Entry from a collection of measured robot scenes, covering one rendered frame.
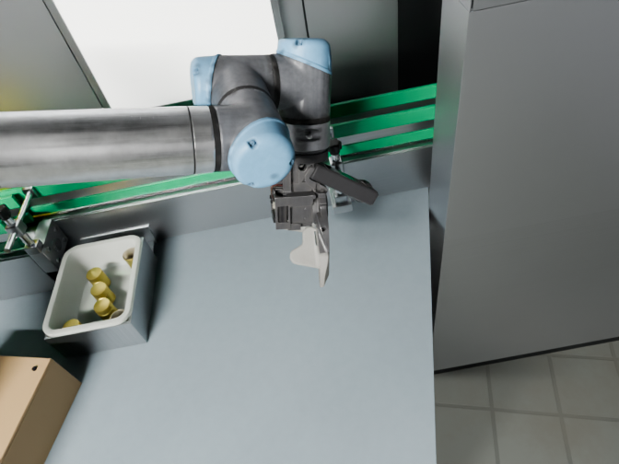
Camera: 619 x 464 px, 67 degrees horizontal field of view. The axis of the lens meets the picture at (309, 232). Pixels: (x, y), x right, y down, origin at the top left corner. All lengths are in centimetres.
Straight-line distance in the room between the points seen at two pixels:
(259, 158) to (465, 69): 38
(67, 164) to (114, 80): 63
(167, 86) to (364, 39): 45
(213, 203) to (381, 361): 51
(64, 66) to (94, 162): 64
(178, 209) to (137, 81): 29
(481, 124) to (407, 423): 51
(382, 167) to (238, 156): 60
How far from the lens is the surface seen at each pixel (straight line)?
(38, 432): 98
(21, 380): 98
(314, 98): 66
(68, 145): 52
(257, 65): 64
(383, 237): 104
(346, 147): 103
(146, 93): 114
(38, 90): 119
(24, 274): 119
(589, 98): 92
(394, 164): 106
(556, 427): 171
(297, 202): 70
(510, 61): 80
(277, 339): 93
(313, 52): 65
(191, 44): 107
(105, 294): 106
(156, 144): 51
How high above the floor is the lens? 155
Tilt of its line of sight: 48 degrees down
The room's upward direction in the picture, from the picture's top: 12 degrees counter-clockwise
